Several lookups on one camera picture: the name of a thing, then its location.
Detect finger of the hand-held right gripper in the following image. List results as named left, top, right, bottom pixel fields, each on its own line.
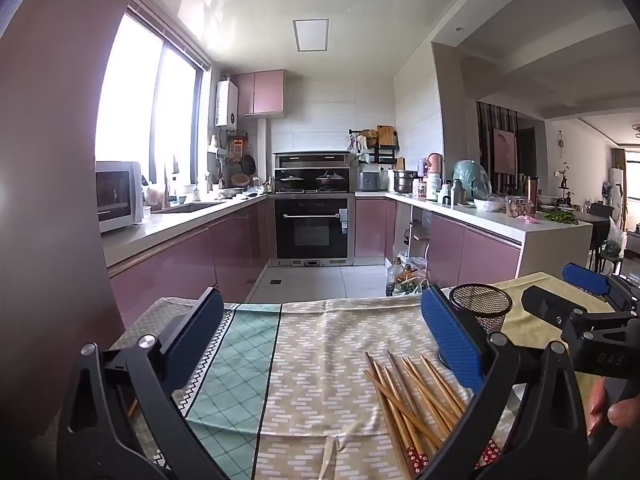
left=521, top=285, right=640, bottom=341
left=561, top=262, right=640, bottom=311

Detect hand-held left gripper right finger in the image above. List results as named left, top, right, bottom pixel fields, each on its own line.
left=421, top=287, right=590, bottom=480

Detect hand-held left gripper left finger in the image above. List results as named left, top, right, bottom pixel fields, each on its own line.
left=57, top=287, right=226, bottom=480

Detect black mesh utensil holder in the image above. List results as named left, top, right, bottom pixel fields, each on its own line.
left=439, top=283, right=514, bottom=368

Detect bunch of wooden chopsticks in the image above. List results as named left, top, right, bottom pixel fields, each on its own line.
left=363, top=351, right=503, bottom=480

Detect person's right hand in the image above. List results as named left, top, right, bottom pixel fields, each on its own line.
left=587, top=376, right=640, bottom=436

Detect white plastic bag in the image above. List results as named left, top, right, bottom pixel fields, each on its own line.
left=601, top=216, right=627, bottom=261

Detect plastic bag of vegetables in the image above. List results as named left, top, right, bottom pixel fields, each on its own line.
left=395, top=263, right=432, bottom=296

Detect pink base cabinets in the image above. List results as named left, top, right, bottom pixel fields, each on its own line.
left=354, top=197, right=397, bottom=260
left=427, top=211, right=523, bottom=289
left=107, top=195, right=275, bottom=328

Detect cooking oil bottle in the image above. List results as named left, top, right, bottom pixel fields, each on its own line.
left=386, top=257, right=406, bottom=297

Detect clear food jar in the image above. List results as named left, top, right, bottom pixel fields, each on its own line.
left=505, top=196, right=535, bottom=219

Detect small trash bin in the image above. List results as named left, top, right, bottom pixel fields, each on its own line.
left=409, top=220, right=432, bottom=261

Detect white kitchen countertop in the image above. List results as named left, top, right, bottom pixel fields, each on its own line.
left=101, top=190, right=594, bottom=281

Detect beige green patterned tablecloth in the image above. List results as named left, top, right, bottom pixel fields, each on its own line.
left=60, top=296, right=521, bottom=480

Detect green plastic bag bundle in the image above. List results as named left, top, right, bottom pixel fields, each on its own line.
left=452, top=159, right=492, bottom=197

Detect steel sink faucet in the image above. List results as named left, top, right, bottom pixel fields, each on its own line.
left=161, top=162, right=175, bottom=211

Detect black built-in oven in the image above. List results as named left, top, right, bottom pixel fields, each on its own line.
left=274, top=197, right=350, bottom=261

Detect white microwave oven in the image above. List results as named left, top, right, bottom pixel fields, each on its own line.
left=96, top=161, right=146, bottom=234

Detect steel stockpot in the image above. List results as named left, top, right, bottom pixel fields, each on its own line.
left=393, top=169, right=419, bottom=194

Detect large refrigerator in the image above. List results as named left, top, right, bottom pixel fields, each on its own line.
left=0, top=0, right=158, bottom=480

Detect steel range hood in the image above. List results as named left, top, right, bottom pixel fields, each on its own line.
left=273, top=151, right=357, bottom=195

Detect white water heater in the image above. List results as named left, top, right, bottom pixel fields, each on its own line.
left=215, top=80, right=239, bottom=127

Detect kitchen window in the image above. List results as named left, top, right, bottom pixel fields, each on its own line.
left=95, top=7, right=207, bottom=187

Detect ceiling light panel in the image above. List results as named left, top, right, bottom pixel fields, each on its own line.
left=292, top=19, right=331, bottom=53

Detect framed wall picture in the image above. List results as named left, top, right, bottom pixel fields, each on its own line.
left=492, top=128, right=519, bottom=172

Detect black wall rack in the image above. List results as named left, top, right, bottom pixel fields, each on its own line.
left=348, top=129, right=401, bottom=167

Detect pink wall cabinet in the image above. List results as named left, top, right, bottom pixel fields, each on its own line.
left=230, top=69, right=287, bottom=119

